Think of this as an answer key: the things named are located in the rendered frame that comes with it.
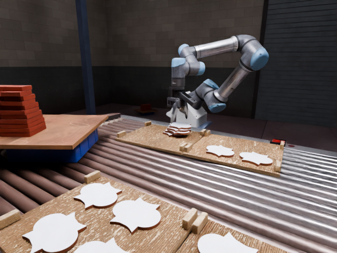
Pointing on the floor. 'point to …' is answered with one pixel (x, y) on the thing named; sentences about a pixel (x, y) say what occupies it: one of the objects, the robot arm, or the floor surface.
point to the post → (86, 55)
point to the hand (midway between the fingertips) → (180, 121)
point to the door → (303, 46)
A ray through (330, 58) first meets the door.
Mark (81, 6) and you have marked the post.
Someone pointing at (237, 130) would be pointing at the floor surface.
